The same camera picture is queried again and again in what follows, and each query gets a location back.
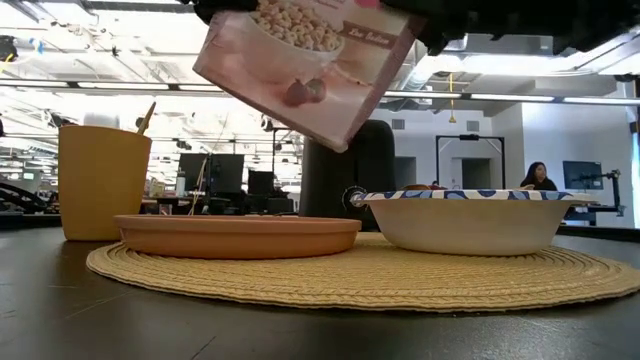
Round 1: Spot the wooden stick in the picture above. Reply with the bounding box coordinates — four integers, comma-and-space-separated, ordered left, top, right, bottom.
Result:
136, 101, 157, 136

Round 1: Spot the terracotta plastic plate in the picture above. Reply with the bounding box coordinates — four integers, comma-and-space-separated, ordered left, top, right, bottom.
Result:
113, 214, 363, 260

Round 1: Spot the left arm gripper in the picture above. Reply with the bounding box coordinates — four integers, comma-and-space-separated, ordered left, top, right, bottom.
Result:
192, 0, 261, 25

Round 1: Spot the black toaster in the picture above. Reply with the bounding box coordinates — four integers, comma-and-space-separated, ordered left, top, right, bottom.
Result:
298, 118, 397, 233

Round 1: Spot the person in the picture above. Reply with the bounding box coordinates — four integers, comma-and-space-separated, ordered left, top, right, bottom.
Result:
519, 160, 559, 192

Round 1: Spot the round woven straw placemat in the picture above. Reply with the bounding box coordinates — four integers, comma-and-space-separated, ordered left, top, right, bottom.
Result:
85, 232, 640, 314

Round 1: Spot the yellow hanging cord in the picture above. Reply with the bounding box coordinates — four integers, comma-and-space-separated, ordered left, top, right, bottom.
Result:
447, 72, 457, 125

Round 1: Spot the ceiling light strip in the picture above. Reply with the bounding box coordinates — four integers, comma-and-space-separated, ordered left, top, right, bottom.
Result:
0, 78, 224, 94

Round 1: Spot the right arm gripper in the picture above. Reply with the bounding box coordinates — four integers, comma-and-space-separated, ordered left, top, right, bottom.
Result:
379, 0, 554, 57

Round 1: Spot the black rectangular frame stand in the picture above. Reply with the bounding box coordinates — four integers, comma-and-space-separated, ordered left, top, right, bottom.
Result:
435, 133, 506, 190

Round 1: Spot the pink strawberry yogurt cereal box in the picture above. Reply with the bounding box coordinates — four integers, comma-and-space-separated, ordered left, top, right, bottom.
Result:
192, 0, 426, 154

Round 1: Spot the orange plastic bin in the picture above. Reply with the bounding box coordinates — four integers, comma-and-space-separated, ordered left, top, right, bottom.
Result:
401, 182, 451, 192

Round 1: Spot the dark computer monitor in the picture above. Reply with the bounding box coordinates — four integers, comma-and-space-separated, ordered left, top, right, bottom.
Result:
178, 152, 209, 194
207, 153, 246, 196
247, 169, 276, 197
562, 159, 605, 191

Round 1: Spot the blue patterned paper bowl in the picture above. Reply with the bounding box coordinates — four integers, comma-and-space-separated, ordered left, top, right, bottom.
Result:
349, 188, 599, 257

